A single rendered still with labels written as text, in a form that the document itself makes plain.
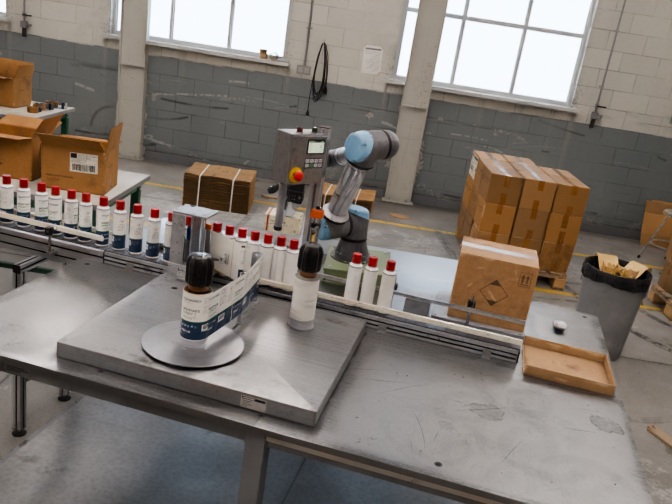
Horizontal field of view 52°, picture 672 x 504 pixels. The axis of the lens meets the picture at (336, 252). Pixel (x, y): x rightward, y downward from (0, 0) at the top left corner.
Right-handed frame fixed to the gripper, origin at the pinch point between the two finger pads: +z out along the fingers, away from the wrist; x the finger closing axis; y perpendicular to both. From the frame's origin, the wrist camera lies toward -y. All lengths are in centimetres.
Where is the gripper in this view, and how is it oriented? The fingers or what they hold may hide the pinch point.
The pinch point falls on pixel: (283, 217)
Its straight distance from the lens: 314.7
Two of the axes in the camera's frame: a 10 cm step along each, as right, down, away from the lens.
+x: 0.8, -3.1, 9.5
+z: -1.6, 9.4, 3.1
